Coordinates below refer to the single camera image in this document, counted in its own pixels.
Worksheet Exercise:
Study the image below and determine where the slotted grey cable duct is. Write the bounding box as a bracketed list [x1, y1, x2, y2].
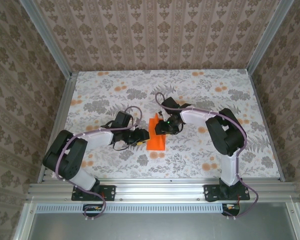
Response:
[36, 202, 228, 214]

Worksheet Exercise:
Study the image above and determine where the aluminium lower frame rail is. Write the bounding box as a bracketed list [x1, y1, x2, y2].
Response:
[286, 201, 300, 240]
[13, 201, 38, 240]

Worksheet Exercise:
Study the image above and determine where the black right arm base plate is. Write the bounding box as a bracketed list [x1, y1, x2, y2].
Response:
[203, 184, 251, 203]

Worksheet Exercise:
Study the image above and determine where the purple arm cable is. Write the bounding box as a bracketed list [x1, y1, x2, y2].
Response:
[156, 92, 260, 219]
[55, 105, 144, 222]

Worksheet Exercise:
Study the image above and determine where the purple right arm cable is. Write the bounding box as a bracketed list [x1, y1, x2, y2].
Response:
[156, 92, 260, 219]

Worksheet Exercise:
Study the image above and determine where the floral patterned table cover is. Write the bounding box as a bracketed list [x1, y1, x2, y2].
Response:
[51, 70, 282, 180]

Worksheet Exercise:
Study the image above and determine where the black controller board with wires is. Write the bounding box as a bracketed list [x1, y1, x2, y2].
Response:
[82, 203, 106, 217]
[221, 203, 241, 217]

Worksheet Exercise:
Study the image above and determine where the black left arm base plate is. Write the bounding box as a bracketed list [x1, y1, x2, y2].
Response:
[71, 184, 117, 202]

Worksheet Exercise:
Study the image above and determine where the aluminium frame crossbar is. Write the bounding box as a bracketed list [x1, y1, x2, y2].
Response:
[26, 181, 300, 203]

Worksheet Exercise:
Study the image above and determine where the grey metal panel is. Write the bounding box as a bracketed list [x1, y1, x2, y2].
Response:
[27, 202, 300, 240]

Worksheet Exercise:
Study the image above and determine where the aluminium table side rail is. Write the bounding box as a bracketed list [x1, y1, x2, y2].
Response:
[37, 72, 79, 183]
[247, 69, 286, 183]

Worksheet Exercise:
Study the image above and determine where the aluminium corner post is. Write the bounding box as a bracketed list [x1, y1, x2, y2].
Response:
[247, 0, 295, 73]
[19, 0, 75, 79]

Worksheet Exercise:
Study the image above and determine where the orange paper sheet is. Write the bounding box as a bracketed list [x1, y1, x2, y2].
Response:
[146, 112, 167, 151]

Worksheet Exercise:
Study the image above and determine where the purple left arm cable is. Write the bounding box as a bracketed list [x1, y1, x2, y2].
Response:
[55, 105, 144, 222]

